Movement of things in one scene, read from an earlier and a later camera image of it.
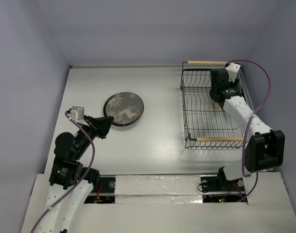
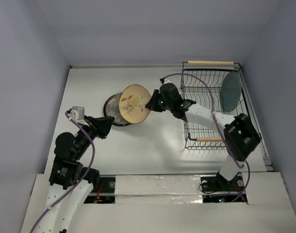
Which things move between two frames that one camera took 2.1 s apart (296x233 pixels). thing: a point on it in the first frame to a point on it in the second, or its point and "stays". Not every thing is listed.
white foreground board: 267,210 stays
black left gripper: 100,125 stays
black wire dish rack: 209,125 stays
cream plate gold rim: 216,105 to 132,103
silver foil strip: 158,189 stays
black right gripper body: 217,96 to 156,98
